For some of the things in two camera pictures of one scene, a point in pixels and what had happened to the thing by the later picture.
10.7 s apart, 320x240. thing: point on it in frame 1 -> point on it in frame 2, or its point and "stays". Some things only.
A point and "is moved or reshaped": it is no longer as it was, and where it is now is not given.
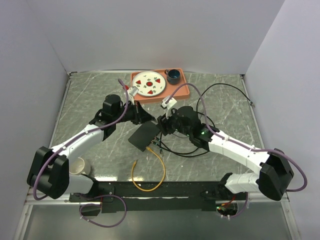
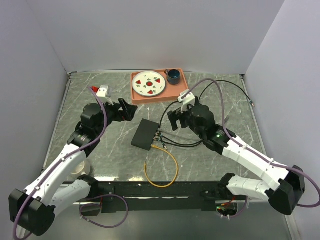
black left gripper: (140, 115) -> (129, 109)
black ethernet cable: (236, 89) is moved or reshaped
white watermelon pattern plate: (149, 83) stays
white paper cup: (80, 165) stays
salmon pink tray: (182, 91) stays
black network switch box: (144, 135) stays
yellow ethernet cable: (132, 172) -> (177, 172)
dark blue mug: (173, 76) stays
